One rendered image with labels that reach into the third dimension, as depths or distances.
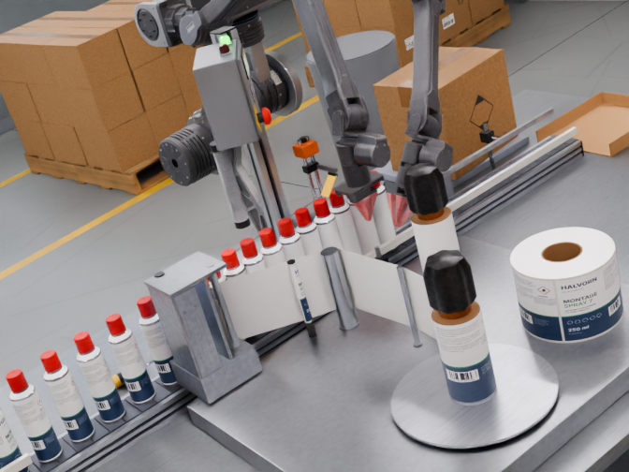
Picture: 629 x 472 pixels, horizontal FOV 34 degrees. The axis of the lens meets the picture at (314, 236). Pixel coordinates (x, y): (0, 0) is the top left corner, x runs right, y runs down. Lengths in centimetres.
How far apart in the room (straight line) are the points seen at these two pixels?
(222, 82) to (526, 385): 87
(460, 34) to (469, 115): 385
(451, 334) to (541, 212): 89
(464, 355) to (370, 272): 36
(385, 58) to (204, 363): 317
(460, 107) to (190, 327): 113
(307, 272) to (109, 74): 370
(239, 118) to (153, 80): 374
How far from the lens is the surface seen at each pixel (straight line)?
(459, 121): 283
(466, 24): 673
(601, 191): 269
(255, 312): 219
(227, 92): 217
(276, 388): 210
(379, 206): 242
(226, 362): 211
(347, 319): 220
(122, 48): 579
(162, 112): 595
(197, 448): 210
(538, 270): 199
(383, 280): 208
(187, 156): 338
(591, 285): 197
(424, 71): 254
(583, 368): 196
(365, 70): 500
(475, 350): 183
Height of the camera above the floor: 202
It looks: 25 degrees down
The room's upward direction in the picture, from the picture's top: 16 degrees counter-clockwise
